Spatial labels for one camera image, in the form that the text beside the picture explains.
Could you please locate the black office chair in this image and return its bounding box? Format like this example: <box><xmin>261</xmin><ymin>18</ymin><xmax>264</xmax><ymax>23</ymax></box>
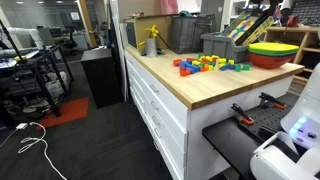
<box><xmin>62</xmin><ymin>27</ymin><xmax>80</xmax><ymax>50</ymax></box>

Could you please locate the wooden blocks cardboard box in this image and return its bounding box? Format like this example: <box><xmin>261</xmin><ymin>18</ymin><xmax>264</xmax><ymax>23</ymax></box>
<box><xmin>219</xmin><ymin>4</ymin><xmax>284</xmax><ymax>47</ymax></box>

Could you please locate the wooden pillar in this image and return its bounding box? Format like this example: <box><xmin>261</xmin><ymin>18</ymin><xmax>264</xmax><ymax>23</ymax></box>
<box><xmin>77</xmin><ymin>0</ymin><xmax>97</xmax><ymax>48</ymax></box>

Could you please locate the white drawer cabinet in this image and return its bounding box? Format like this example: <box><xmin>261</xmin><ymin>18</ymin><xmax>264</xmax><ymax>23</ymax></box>
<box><xmin>123</xmin><ymin>49</ymin><xmax>296</xmax><ymax>180</ymax></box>

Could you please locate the small red shelf object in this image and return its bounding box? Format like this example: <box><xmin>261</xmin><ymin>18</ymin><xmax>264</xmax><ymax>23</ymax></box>
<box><xmin>286</xmin><ymin>14</ymin><xmax>300</xmax><ymax>28</ymax></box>

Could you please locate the orange floor mat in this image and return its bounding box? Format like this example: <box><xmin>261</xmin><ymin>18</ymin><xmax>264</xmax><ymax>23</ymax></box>
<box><xmin>35</xmin><ymin>96</ymin><xmax>91</xmax><ymax>131</ymax></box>

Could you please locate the yellow plastic bowl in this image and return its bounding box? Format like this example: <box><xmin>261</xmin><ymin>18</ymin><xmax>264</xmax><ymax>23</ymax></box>
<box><xmin>247</xmin><ymin>41</ymin><xmax>300</xmax><ymax>53</ymax></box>

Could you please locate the white power adapter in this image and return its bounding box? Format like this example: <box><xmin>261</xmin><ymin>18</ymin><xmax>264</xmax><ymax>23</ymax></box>
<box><xmin>15</xmin><ymin>122</ymin><xmax>30</xmax><ymax>131</ymax></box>

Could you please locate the wooden shelf unit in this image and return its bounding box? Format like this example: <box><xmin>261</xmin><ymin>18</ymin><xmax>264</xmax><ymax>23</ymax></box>
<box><xmin>264</xmin><ymin>25</ymin><xmax>320</xmax><ymax>85</ymax></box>

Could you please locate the pink hanging sheet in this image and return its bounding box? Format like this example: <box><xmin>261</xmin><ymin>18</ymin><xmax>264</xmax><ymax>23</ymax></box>
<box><xmin>160</xmin><ymin>0</ymin><xmax>180</xmax><ymax>15</ymax></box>

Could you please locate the red plastic bowl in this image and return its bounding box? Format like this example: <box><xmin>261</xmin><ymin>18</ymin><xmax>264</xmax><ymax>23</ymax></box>
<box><xmin>247</xmin><ymin>52</ymin><xmax>298</xmax><ymax>70</ymax></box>

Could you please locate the black clamp orange handle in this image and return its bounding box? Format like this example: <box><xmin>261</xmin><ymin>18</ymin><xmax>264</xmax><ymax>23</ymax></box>
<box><xmin>230</xmin><ymin>102</ymin><xmax>255</xmax><ymax>126</ymax></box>
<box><xmin>258</xmin><ymin>91</ymin><xmax>287</xmax><ymax>111</ymax></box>

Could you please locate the black floor cabinet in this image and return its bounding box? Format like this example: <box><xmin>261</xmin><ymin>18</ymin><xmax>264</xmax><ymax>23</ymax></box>
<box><xmin>80</xmin><ymin>47</ymin><xmax>123</xmax><ymax>110</ymax></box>

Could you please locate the black equipment cart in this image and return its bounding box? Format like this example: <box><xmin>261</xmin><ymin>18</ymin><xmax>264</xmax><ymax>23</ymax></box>
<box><xmin>0</xmin><ymin>19</ymin><xmax>75</xmax><ymax>128</ymax></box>

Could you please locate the metal cup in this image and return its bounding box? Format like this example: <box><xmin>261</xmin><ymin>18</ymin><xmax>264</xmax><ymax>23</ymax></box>
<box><xmin>145</xmin><ymin>37</ymin><xmax>158</xmax><ymax>58</ymax></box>

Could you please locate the white floor cable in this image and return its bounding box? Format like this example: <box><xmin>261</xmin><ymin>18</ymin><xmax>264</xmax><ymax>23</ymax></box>
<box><xmin>0</xmin><ymin>121</ymin><xmax>68</xmax><ymax>180</ymax></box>

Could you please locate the green plastic bowl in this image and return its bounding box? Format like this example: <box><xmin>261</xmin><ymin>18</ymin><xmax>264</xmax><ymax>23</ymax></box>
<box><xmin>247</xmin><ymin>48</ymin><xmax>300</xmax><ymax>58</ymax></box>

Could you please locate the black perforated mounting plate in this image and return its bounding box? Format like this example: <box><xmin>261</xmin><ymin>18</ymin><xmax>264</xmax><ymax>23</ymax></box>
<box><xmin>238</xmin><ymin>91</ymin><xmax>301</xmax><ymax>143</ymax></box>

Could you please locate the orange arch block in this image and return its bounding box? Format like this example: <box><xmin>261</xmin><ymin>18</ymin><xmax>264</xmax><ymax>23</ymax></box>
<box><xmin>179</xmin><ymin>67</ymin><xmax>192</xmax><ymax>78</ymax></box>

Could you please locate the brown cardboard box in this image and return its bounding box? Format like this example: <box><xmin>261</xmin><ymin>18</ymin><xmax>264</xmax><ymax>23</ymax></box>
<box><xmin>124</xmin><ymin>13</ymin><xmax>174</xmax><ymax>53</ymax></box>

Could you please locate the metal drawer handle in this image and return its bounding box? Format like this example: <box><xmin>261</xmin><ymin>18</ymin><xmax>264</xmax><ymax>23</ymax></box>
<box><xmin>151</xmin><ymin>114</ymin><xmax>162</xmax><ymax>127</ymax></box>
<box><xmin>149</xmin><ymin>83</ymin><xmax>160</xmax><ymax>95</ymax></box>
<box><xmin>152</xmin><ymin>139</ymin><xmax>161</xmax><ymax>152</ymax></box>
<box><xmin>153</xmin><ymin>127</ymin><xmax>163</xmax><ymax>140</ymax></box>
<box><xmin>150</xmin><ymin>100</ymin><xmax>160</xmax><ymax>112</ymax></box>

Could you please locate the long blue wooden block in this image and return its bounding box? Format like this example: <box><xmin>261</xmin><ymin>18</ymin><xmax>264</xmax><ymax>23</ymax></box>
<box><xmin>185</xmin><ymin>65</ymin><xmax>201</xmax><ymax>74</ymax></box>

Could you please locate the teal cloth item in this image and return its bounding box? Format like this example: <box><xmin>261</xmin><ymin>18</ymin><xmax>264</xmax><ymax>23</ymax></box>
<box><xmin>178</xmin><ymin>10</ymin><xmax>194</xmax><ymax>18</ymax></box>

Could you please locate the robot stand platform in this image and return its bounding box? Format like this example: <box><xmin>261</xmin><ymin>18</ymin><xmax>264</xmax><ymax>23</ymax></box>
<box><xmin>201</xmin><ymin>114</ymin><xmax>301</xmax><ymax>180</ymax></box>

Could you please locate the blue tool base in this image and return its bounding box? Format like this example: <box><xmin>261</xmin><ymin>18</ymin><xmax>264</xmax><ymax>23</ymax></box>
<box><xmin>139</xmin><ymin>48</ymin><xmax>166</xmax><ymax>57</ymax></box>

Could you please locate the dark grey fabric crate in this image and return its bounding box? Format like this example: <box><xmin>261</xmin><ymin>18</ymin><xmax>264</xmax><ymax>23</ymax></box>
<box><xmin>170</xmin><ymin>13</ymin><xmax>216</xmax><ymax>55</ymax></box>

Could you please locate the yellow clamp tool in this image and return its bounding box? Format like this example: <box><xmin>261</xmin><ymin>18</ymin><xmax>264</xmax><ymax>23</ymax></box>
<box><xmin>138</xmin><ymin>24</ymin><xmax>161</xmax><ymax>47</ymax></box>

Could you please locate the grey plastic bin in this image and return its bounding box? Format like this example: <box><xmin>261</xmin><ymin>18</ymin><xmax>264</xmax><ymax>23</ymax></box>
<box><xmin>200</xmin><ymin>31</ymin><xmax>250</xmax><ymax>64</ymax></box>

